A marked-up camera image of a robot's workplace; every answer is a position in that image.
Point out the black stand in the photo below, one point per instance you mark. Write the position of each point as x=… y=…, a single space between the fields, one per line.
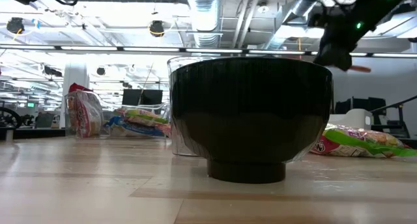
x=391 y=128

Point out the green pink ramen packet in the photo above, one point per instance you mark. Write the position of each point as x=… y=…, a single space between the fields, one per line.
x=143 y=116

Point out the black round wheel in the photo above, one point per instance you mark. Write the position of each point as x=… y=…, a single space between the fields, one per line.
x=9 y=118

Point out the red black bowl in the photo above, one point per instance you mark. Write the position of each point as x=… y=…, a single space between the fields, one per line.
x=251 y=120

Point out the black monitor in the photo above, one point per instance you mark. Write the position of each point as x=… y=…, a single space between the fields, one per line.
x=152 y=97
x=376 y=103
x=132 y=98

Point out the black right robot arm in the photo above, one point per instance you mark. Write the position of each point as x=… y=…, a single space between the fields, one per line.
x=374 y=6

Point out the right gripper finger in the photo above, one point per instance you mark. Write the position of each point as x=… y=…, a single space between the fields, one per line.
x=325 y=59
x=342 y=62

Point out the white pillar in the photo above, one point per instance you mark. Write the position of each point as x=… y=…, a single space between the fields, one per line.
x=75 y=77

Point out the white plastic bin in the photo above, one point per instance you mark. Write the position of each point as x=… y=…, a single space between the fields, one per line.
x=355 y=118

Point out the clear plastic bin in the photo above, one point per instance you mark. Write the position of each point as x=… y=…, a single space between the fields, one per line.
x=176 y=62
x=70 y=126

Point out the green exit sign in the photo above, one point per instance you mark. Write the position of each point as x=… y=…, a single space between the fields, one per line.
x=31 y=104

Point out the black round ceiling lamp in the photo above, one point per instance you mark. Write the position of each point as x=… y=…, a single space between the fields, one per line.
x=15 y=24
x=157 y=28

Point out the red yellow noodle packet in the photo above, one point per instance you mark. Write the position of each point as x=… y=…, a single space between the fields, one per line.
x=358 y=142

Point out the silver ventilation duct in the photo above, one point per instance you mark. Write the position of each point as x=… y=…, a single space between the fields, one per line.
x=293 y=12
x=205 y=15

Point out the long ceiling light strip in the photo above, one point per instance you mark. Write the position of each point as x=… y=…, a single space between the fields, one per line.
x=208 y=50

